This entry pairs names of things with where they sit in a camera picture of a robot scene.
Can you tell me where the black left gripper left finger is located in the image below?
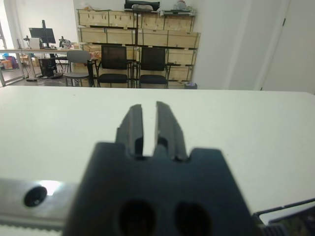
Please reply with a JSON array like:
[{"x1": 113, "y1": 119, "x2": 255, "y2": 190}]
[{"x1": 115, "y1": 104, "x2": 145, "y2": 158}]

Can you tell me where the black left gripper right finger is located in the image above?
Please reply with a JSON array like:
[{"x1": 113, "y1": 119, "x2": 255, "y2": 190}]
[{"x1": 153, "y1": 100, "x2": 190, "y2": 161}]

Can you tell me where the colourful cardboard box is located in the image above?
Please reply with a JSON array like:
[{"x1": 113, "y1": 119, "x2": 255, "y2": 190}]
[{"x1": 1, "y1": 56, "x2": 18, "y2": 71}]

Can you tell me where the black mesh office chair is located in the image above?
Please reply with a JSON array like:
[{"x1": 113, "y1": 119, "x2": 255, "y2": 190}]
[
  {"x1": 97, "y1": 45, "x2": 131, "y2": 88},
  {"x1": 134, "y1": 46, "x2": 171, "y2": 89}
]

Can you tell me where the grey round-back chair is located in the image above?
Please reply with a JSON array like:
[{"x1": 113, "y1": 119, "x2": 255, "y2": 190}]
[{"x1": 63, "y1": 50, "x2": 96, "y2": 87}]

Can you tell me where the black computer tower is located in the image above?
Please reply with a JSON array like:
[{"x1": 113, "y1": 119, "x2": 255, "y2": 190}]
[{"x1": 38, "y1": 58, "x2": 57, "y2": 77}]

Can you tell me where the small dark gadget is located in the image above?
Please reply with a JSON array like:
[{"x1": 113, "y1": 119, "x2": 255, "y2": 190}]
[{"x1": 59, "y1": 36, "x2": 72, "y2": 49}]

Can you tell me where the metal rack tray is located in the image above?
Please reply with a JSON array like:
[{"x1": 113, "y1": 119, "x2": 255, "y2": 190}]
[{"x1": 159, "y1": 9, "x2": 197, "y2": 17}]

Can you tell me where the wooden desk with metal legs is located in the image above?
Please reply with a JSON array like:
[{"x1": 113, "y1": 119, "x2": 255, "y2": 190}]
[{"x1": 0, "y1": 48, "x2": 83, "y2": 87}]

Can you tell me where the black bag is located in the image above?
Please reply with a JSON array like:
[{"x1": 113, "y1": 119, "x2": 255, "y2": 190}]
[{"x1": 124, "y1": 0, "x2": 160, "y2": 12}]

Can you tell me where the black computer monitor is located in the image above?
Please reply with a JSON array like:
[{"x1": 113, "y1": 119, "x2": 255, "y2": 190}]
[{"x1": 29, "y1": 20, "x2": 57, "y2": 49}]

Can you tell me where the white door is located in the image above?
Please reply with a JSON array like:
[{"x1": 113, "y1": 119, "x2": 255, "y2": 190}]
[{"x1": 259, "y1": 0, "x2": 315, "y2": 95}]

